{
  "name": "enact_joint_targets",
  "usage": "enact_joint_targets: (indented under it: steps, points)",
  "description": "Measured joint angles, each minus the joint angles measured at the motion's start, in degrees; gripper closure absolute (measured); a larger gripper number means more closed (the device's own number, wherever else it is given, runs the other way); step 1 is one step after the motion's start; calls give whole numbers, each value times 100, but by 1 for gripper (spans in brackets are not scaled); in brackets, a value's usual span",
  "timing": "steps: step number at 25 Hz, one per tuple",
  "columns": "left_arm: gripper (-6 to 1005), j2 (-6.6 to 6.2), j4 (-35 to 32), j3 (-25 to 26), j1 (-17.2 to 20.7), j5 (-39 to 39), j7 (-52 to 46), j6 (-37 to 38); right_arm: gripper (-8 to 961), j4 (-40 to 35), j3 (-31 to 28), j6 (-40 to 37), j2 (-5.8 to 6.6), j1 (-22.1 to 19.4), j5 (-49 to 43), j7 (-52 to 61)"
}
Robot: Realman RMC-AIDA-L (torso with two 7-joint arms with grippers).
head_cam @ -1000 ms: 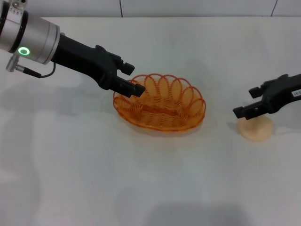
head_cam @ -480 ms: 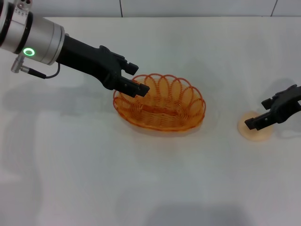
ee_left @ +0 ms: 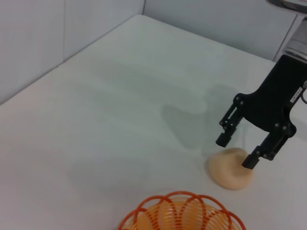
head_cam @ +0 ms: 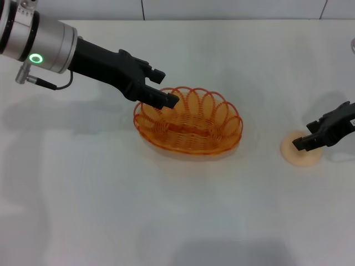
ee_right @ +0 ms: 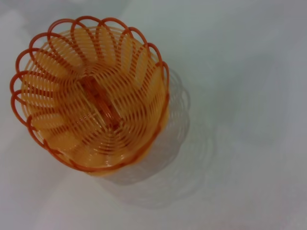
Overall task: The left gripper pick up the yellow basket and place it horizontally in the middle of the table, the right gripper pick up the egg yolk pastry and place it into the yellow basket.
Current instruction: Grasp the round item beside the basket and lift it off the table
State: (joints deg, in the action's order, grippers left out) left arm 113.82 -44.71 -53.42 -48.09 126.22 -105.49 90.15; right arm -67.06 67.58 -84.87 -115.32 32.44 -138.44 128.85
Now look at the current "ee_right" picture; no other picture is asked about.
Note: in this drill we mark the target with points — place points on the orange plastic woven basket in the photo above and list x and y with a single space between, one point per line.
91 100

